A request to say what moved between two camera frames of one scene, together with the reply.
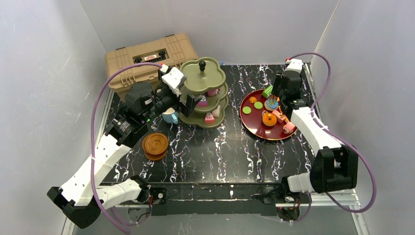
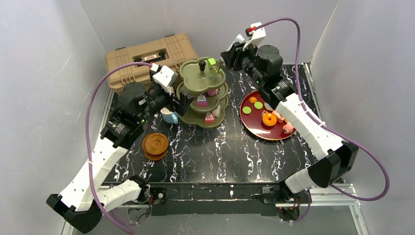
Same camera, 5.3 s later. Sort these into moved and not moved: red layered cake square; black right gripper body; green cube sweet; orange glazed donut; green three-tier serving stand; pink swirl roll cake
Moved: green cube sweet; black right gripper body
Not moved: orange glazed donut; pink swirl roll cake; red layered cake square; green three-tier serving stand
